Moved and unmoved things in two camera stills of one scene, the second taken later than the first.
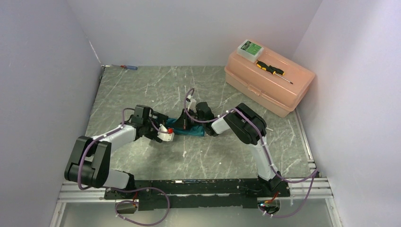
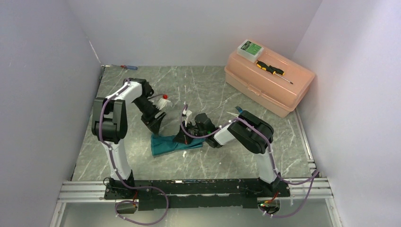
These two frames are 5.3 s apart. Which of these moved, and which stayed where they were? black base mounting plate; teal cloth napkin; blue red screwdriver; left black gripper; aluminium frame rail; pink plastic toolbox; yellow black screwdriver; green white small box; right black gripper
Moved: right black gripper; teal cloth napkin; left black gripper
Stayed: aluminium frame rail; pink plastic toolbox; green white small box; black base mounting plate; blue red screwdriver; yellow black screwdriver
